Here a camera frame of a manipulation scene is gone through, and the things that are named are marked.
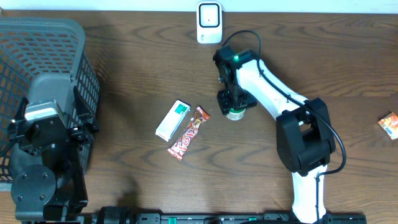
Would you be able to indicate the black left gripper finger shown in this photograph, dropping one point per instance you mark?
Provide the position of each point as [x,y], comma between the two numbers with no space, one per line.
[84,114]
[20,114]

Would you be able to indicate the grey plastic shopping basket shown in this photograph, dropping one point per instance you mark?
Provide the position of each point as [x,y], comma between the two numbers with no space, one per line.
[44,59]

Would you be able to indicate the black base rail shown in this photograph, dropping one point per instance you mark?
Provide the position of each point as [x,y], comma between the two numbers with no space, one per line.
[123,215]

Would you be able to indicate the white green box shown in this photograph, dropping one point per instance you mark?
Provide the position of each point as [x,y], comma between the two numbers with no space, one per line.
[172,120]

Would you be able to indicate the red chocolate bar wrapper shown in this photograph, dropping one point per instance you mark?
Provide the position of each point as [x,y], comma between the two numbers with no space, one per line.
[179,148]

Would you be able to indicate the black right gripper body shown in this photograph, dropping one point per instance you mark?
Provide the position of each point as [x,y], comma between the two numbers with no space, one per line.
[236,97]

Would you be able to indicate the green lid jar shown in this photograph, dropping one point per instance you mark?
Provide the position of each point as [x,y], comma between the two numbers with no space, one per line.
[235,115]

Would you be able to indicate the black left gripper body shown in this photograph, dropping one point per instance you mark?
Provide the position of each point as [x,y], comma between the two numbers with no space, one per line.
[76,136]

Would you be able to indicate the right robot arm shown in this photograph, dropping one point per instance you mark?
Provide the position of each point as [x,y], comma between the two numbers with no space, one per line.
[304,140]

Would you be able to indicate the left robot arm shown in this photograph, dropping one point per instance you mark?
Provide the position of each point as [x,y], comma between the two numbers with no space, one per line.
[50,187]

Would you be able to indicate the orange snack packet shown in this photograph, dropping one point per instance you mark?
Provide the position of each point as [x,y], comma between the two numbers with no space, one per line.
[390,124]

